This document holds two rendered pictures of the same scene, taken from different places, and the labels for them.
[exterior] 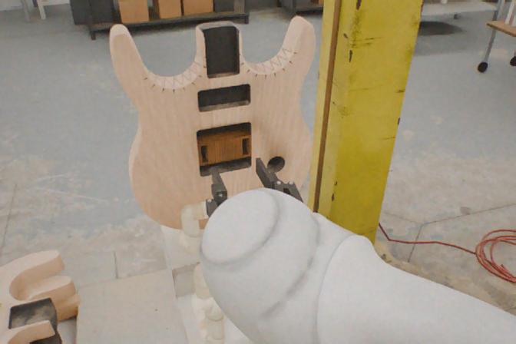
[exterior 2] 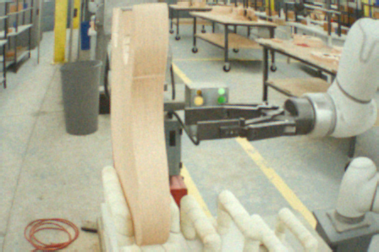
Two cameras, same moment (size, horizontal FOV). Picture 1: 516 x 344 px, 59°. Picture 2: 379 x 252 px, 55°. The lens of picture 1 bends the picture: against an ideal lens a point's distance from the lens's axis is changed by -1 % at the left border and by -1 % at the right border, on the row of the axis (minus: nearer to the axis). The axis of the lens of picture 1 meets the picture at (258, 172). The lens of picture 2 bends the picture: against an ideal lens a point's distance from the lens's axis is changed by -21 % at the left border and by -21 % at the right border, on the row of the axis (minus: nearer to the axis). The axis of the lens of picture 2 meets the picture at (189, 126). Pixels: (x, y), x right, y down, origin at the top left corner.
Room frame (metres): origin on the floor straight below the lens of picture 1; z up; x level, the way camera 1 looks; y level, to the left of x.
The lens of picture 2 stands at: (0.58, 0.76, 1.57)
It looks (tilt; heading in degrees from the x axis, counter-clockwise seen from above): 19 degrees down; 273
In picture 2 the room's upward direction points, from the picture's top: 1 degrees clockwise
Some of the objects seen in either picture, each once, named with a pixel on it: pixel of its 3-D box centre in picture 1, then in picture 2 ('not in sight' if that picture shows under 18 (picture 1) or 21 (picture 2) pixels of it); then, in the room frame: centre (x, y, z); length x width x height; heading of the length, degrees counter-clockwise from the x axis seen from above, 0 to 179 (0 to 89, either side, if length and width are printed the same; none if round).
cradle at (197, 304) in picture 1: (203, 316); not in sight; (0.54, 0.10, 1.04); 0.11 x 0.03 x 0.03; 20
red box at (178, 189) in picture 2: not in sight; (171, 199); (0.79, -1.20, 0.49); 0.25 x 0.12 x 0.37; 106
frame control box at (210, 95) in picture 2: not in sight; (195, 111); (0.67, -1.08, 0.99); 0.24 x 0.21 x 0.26; 106
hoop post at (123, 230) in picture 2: not in sight; (124, 237); (0.73, 0.16, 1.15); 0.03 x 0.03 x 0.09
